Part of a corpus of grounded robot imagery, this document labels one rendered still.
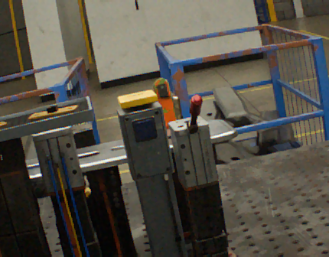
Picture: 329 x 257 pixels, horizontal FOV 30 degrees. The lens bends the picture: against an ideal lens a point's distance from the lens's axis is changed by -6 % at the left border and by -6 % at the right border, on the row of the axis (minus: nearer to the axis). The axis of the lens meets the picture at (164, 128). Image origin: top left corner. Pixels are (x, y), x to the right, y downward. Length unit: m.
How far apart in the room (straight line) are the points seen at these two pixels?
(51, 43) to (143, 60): 1.35
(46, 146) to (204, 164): 0.30
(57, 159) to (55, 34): 8.02
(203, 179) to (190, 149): 0.06
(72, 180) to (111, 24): 8.00
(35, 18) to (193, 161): 8.08
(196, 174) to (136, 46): 7.99
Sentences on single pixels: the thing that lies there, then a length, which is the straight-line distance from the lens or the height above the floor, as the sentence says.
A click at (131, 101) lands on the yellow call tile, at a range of 1.05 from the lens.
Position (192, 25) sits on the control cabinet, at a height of 0.65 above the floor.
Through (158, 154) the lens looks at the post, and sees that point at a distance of 1.06.
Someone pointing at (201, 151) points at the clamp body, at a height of 1.01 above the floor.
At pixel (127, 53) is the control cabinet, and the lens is 9.22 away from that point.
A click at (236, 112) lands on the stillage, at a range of 3.48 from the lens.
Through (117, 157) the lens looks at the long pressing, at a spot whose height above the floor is 1.00.
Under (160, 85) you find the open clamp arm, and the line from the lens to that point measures 1.55.
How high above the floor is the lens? 1.34
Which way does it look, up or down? 13 degrees down
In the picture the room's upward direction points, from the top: 11 degrees counter-clockwise
